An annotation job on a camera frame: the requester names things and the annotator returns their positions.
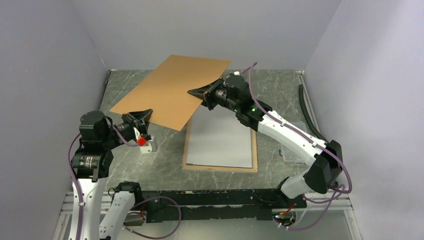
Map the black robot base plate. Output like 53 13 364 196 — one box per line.
133 188 307 223

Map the clear plastic parts box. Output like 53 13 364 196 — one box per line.
276 121 316 166

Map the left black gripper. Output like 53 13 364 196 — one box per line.
102 108 154 148

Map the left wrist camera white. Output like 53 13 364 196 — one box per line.
134 128 158 154

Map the aluminium rail frame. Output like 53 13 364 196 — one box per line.
68 72 352 240

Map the black corrugated hose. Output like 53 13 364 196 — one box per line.
298 83 327 140

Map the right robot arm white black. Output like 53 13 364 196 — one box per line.
187 73 342 208

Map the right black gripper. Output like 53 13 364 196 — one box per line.
187 77 240 113

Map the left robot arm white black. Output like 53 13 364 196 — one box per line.
68 109 154 240

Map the wooden picture frame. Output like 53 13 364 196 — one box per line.
182 117 259 174

